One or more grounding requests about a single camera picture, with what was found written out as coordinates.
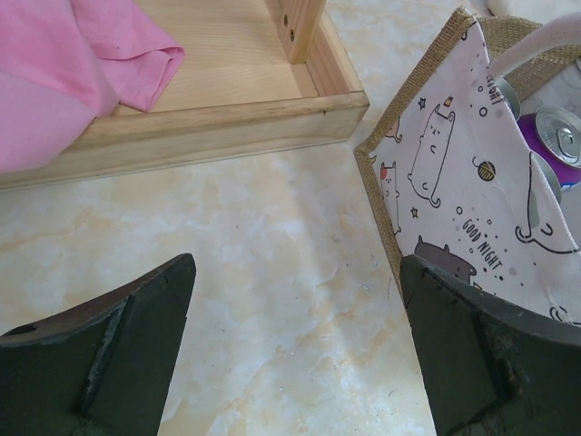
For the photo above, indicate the brown canvas bag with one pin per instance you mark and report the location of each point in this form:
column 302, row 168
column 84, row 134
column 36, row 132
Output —
column 451, row 178

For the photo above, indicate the wooden clothes rack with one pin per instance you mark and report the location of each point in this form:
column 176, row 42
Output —
column 258, row 76

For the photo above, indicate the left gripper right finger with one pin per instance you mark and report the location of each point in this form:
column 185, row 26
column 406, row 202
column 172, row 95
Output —
column 490, row 367

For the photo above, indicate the purple soda can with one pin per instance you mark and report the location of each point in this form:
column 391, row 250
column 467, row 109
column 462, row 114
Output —
column 510, row 96
column 554, row 133

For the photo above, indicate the pink t-shirt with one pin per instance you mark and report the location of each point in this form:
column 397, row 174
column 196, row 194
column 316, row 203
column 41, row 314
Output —
column 66, row 63

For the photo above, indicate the middle red soda can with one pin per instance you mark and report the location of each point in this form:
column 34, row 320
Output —
column 550, row 176

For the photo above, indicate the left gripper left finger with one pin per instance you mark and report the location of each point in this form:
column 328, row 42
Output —
column 103, row 367

